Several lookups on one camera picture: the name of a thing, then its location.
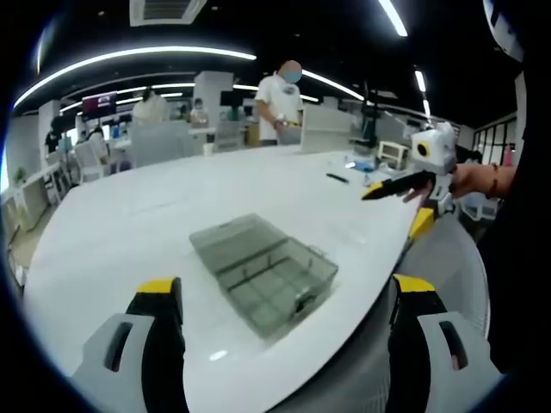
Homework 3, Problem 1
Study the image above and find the black tripod stand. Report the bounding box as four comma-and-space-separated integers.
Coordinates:
360, 80, 381, 148

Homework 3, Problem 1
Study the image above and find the white desk partition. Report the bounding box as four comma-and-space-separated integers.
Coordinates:
300, 105, 353, 152

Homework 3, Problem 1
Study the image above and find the grey office chair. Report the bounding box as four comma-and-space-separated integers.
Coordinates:
73, 140, 108, 182

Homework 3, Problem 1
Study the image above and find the blue flat item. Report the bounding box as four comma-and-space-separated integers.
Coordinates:
344, 157, 376, 174

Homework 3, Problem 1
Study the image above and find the clear grey dual guide fixture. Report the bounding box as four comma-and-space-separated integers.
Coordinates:
189, 213, 339, 339

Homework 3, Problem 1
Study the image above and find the brown bead bracelet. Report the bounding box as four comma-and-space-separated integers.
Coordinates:
486, 162, 503, 200

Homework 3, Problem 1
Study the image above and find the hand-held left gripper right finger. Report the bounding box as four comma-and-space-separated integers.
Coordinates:
387, 274, 503, 413

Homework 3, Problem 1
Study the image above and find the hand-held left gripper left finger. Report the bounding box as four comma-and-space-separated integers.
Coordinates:
71, 277, 190, 413

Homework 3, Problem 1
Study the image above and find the wall screen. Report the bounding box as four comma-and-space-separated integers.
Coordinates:
81, 90, 119, 117

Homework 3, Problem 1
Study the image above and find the person's right hand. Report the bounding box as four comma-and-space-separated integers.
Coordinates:
402, 163, 490, 203

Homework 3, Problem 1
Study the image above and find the white worn device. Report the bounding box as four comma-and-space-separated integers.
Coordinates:
481, 0, 527, 62

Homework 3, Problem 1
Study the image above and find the ceiling air vent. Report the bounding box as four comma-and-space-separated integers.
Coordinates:
128, 0, 208, 28

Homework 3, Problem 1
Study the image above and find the person's dark clothing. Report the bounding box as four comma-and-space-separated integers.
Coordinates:
473, 71, 551, 375

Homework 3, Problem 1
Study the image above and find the small white open box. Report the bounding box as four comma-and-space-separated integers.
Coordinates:
377, 140, 411, 171

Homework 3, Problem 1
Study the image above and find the long curved ceiling light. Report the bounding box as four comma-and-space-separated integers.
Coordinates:
12, 46, 258, 111

